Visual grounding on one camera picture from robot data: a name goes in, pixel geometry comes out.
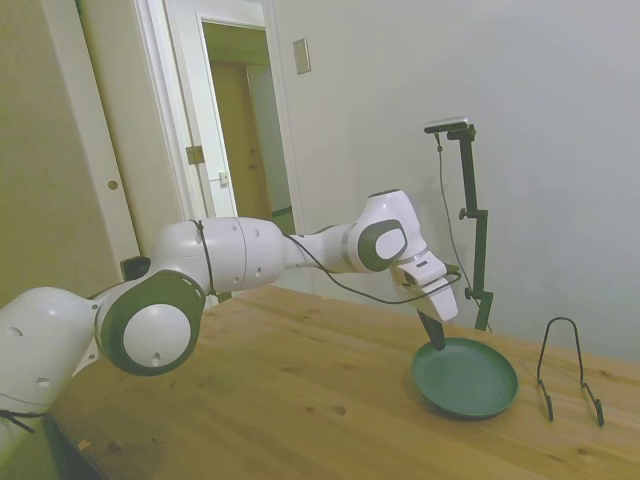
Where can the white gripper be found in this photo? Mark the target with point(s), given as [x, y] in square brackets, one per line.
[442, 300]

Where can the green plate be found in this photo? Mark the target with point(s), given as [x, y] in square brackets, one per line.
[465, 380]

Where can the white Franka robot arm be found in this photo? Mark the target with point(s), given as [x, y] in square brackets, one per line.
[240, 250]

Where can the metal door latch plate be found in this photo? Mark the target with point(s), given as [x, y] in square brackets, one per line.
[223, 178]

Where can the wooden hallway door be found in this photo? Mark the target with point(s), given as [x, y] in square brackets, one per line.
[235, 140]

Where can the brass door hinge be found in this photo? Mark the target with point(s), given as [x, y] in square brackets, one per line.
[195, 155]

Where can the small black box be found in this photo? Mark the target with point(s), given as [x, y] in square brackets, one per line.
[135, 267]

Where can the white open door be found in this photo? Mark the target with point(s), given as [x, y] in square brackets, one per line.
[182, 100]

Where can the white closet door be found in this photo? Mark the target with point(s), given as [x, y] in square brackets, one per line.
[100, 125]

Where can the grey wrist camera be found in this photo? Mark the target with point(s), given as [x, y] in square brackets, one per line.
[422, 270]

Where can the black camera stand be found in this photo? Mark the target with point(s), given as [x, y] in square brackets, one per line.
[470, 180]

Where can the grey exterior camera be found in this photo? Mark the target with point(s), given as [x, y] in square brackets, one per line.
[447, 125]

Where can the white door frame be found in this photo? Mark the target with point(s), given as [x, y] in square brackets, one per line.
[287, 150]

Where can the beige wall switch plate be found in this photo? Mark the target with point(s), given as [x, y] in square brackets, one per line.
[301, 56]

